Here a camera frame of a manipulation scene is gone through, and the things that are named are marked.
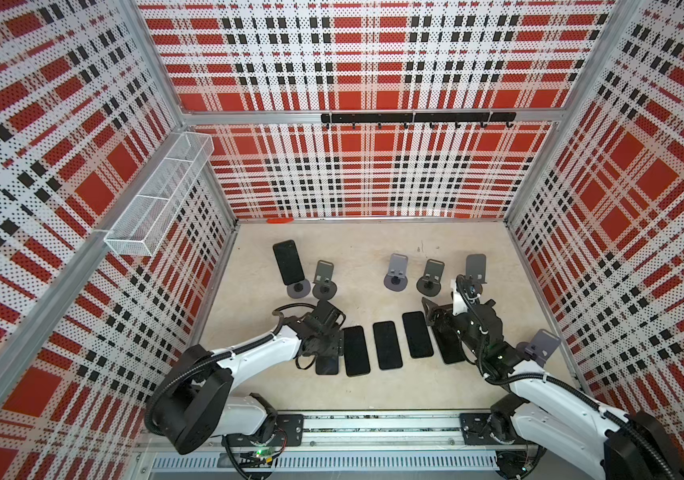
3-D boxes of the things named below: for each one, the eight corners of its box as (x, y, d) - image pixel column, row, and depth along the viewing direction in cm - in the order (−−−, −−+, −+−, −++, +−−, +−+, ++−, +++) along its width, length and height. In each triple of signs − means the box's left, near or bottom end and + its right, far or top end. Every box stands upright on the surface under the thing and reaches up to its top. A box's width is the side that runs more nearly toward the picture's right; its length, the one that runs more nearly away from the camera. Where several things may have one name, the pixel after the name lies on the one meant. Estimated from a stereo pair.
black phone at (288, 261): (287, 294, 101) (276, 264, 88) (282, 275, 107) (271, 244, 94) (307, 288, 103) (299, 258, 90) (301, 269, 108) (293, 238, 95)
